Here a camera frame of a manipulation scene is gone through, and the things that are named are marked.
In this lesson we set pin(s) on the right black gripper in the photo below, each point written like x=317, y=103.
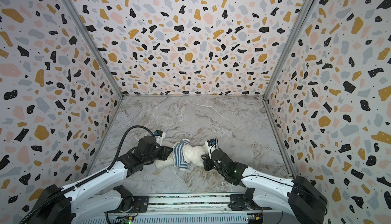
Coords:
x=209, y=162

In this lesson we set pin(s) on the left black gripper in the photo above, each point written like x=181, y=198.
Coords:
x=166, y=152

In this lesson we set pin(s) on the white fluffy teddy bear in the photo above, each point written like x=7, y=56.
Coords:
x=192, y=154

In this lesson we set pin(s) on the blue white striped knit sweater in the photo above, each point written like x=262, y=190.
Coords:
x=178, y=154

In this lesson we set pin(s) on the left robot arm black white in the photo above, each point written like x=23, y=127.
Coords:
x=80, y=201

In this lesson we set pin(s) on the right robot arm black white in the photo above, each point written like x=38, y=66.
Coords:
x=295, y=196

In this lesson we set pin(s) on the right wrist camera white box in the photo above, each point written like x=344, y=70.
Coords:
x=211, y=144

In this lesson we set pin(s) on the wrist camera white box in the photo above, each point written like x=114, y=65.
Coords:
x=211, y=144
x=159, y=136

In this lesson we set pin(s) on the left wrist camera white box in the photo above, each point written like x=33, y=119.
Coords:
x=159, y=136

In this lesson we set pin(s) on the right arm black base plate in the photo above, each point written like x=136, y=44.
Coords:
x=239, y=202

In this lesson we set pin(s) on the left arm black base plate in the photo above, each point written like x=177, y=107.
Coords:
x=139, y=204

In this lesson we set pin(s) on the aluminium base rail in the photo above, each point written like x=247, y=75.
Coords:
x=199, y=208

